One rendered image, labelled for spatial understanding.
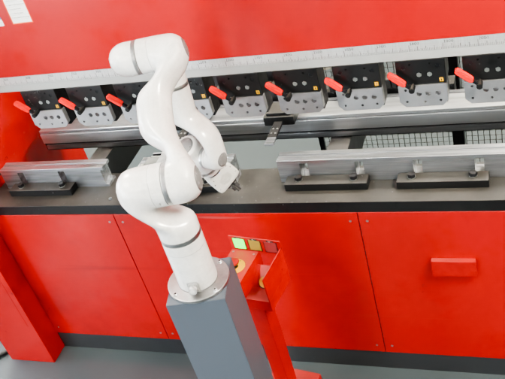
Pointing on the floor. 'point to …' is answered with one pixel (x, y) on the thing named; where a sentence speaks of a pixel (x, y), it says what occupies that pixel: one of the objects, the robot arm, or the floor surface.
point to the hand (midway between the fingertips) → (234, 186)
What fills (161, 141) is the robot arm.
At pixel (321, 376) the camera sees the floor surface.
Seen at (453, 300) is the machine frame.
